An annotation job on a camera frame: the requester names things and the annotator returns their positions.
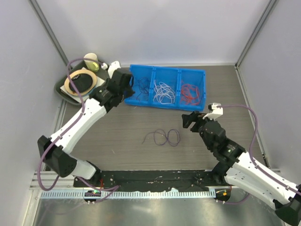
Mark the tan tape roll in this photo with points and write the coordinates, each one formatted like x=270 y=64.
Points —
x=70 y=89

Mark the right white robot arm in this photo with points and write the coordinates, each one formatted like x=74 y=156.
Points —
x=237 y=168

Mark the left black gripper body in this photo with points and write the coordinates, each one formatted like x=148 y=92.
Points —
x=128 y=92

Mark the yellow-green mug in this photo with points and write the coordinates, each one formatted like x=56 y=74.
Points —
x=91 y=62

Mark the left corner aluminium post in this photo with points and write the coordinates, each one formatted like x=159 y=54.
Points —
x=48 y=29

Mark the corner aluminium post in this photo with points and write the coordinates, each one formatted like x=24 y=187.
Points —
x=259 y=26
x=48 y=29

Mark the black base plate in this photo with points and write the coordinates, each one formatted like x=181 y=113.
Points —
x=161 y=180

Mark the white paper pad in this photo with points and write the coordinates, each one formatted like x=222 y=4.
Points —
x=75 y=99

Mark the slotted cable duct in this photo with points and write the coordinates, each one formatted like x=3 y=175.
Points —
x=83 y=194

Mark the blue three-compartment bin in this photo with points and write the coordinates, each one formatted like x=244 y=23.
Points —
x=169 y=88

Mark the black round disc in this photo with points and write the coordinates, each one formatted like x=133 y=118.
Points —
x=83 y=82

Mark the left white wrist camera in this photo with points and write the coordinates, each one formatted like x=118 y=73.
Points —
x=110 y=69

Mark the right corner aluminium post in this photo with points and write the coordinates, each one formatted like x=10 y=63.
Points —
x=259 y=26

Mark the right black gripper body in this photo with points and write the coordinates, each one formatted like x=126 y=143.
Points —
x=199 y=122

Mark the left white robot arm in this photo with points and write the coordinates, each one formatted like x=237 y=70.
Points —
x=55 y=151

